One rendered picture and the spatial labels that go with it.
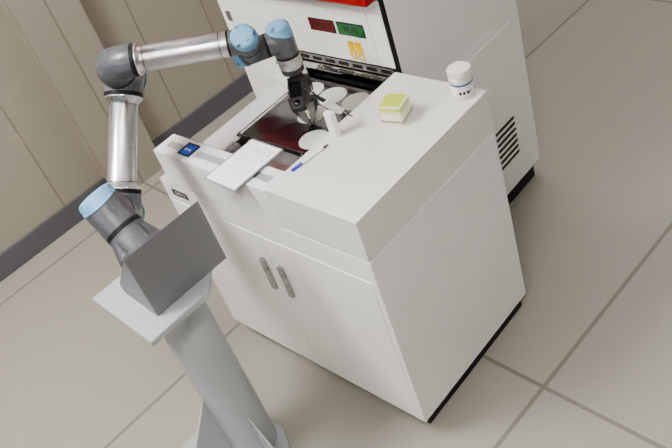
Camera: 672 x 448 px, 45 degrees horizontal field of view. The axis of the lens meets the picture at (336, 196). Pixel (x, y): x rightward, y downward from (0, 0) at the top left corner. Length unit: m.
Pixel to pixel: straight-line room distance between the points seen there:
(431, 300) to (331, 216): 0.50
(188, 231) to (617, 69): 2.57
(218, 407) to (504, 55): 1.64
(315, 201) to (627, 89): 2.20
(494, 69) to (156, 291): 1.54
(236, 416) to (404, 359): 0.61
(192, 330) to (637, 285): 1.60
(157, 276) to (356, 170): 0.62
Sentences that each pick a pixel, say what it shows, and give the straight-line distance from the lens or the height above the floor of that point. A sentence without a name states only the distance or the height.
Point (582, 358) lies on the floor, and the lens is 2.91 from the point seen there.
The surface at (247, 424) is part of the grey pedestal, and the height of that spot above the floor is 0.20.
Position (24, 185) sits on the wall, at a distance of 4.25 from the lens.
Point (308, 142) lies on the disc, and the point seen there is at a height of 0.90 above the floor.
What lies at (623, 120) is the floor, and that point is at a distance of 3.87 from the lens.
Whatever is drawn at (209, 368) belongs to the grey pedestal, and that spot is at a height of 0.50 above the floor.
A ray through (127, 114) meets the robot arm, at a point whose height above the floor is 1.19.
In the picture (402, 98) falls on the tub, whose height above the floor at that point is 1.03.
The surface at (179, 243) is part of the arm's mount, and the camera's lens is 2.26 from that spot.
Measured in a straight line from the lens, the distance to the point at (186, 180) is 2.68.
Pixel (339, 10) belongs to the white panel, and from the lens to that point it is 2.66.
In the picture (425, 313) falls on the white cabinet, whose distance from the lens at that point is 2.49.
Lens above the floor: 2.29
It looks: 37 degrees down
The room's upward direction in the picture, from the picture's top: 20 degrees counter-clockwise
